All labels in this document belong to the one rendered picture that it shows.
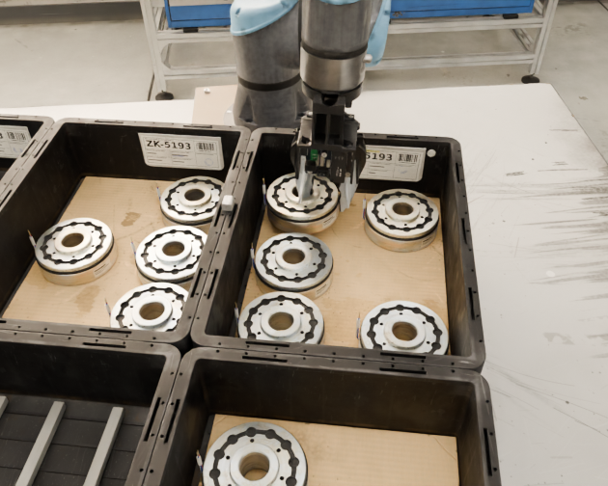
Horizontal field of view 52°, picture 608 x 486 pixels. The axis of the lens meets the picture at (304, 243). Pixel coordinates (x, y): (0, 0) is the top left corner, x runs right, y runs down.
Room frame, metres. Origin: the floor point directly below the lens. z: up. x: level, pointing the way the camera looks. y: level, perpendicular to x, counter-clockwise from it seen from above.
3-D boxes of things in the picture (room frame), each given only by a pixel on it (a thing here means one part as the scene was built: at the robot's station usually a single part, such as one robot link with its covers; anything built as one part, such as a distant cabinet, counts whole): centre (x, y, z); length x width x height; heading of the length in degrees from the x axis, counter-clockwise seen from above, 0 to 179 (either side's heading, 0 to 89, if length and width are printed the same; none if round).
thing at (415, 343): (0.45, -0.11, 0.86); 0.05 x 0.05 x 0.01
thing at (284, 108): (1.01, 0.05, 0.85); 0.15 x 0.15 x 0.10
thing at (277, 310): (0.46, 0.03, 0.86); 0.05 x 0.05 x 0.01
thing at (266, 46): (1.02, 0.05, 0.97); 0.13 x 0.12 x 0.14; 86
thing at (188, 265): (0.59, 0.17, 0.86); 0.10 x 0.10 x 0.01
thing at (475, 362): (0.56, -0.05, 0.92); 0.40 x 0.30 x 0.02; 173
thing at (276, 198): (0.68, 0.00, 0.88); 0.10 x 0.10 x 0.01
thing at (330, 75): (0.66, -0.04, 1.09); 0.08 x 0.08 x 0.05
